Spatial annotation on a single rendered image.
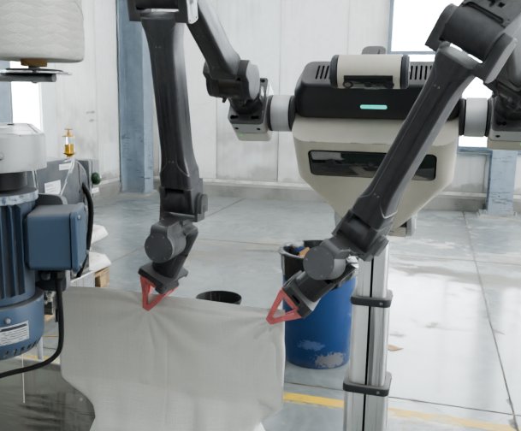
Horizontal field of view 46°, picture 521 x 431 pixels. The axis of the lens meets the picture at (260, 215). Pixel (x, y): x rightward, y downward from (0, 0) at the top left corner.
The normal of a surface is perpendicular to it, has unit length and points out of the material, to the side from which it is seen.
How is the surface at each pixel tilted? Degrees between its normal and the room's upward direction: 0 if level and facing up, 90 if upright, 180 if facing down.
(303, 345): 93
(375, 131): 40
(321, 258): 77
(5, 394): 90
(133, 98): 90
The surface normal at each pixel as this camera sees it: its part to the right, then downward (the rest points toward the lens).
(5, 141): 0.66, 0.17
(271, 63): -0.27, 0.17
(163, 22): -0.31, 0.46
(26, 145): 0.90, 0.10
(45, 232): 0.14, 0.18
